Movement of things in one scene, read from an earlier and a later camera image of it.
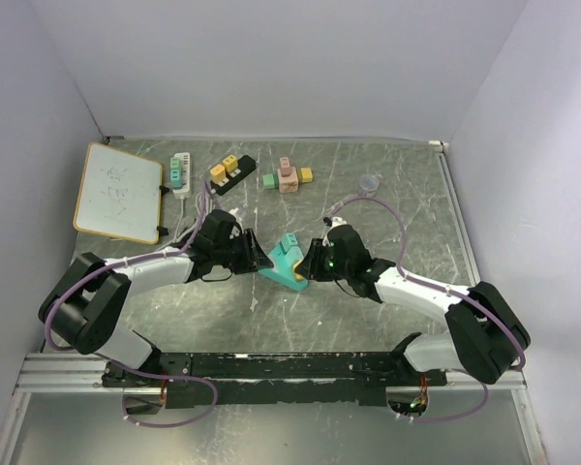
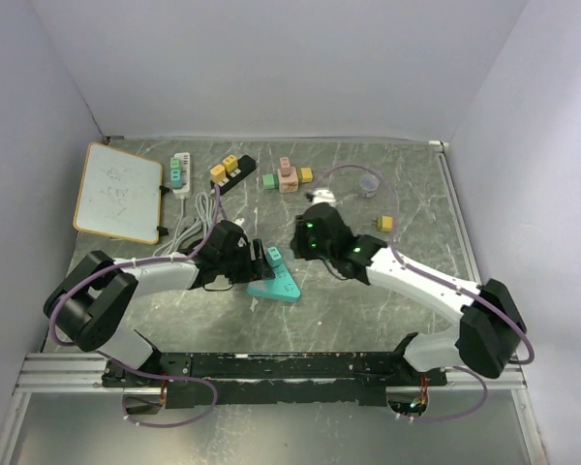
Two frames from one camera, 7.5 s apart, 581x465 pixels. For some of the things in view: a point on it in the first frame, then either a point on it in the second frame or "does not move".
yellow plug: (296, 275) -> (384, 224)
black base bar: (344, 378) does not move
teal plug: (288, 241) -> (274, 257)
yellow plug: (305, 174) does not move
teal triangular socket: (283, 269) -> (280, 289)
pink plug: (286, 170) does not move
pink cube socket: (288, 184) does not move
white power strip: (185, 192) does not move
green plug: (270, 181) does not move
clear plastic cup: (370, 183) does not move
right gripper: (310, 267) -> (299, 241)
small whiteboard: (119, 195) does not move
